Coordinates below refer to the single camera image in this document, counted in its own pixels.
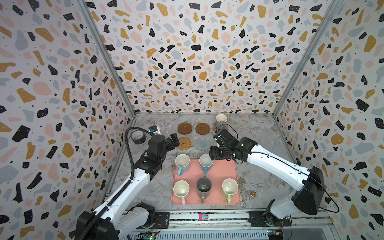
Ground woven rattan coaster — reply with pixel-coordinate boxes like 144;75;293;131
178;137;192;151

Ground brown wooden coaster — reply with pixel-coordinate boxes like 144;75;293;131
195;123;211;135
178;122;193;135

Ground light blue mug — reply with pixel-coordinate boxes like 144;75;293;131
199;154;214;177

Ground white mug grey handle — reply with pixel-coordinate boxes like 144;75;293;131
216;114;228;130

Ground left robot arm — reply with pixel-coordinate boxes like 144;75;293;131
75;134;180;240

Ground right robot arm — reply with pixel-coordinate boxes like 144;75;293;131
209;129;325;227

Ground light blue round coaster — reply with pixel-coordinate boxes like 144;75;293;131
195;138;211;151

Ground black tape roll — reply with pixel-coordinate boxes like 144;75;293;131
131;130;147;145

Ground pink silicone tray mat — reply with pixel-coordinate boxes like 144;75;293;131
171;159;242;206

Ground dark grey mug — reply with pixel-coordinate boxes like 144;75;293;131
196;177;212;204

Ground small brass bell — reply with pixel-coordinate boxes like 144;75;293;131
250;191;257;198

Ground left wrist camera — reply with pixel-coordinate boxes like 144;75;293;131
149;125;162;135

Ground white mug blue handle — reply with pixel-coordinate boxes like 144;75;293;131
175;154;190;176

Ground white mug green handle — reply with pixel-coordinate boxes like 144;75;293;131
222;178;239;205

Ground white mug pink handle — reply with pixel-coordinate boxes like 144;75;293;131
173;180;190;206

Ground aluminium front rail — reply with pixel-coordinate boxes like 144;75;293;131
79;208;334;240

